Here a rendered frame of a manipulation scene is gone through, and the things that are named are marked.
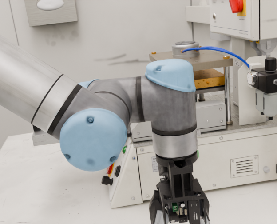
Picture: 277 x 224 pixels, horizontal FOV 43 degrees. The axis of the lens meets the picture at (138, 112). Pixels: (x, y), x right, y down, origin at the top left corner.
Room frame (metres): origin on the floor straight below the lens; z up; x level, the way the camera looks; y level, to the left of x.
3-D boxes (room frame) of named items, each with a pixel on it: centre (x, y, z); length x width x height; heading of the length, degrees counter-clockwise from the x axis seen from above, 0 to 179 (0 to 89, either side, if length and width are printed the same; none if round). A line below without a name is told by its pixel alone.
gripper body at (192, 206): (0.54, -0.06, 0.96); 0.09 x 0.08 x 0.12; 2
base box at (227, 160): (1.01, -0.15, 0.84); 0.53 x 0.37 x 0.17; 95
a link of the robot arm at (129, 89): (0.54, 0.05, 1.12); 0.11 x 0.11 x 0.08; 84
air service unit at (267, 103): (0.81, -0.30, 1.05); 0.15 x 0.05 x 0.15; 5
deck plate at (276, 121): (1.03, -0.19, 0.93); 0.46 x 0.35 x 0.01; 95
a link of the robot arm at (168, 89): (0.55, -0.05, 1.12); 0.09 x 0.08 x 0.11; 84
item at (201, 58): (1.01, -0.19, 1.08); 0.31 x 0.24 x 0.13; 5
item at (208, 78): (1.02, -0.16, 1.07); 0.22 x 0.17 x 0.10; 5
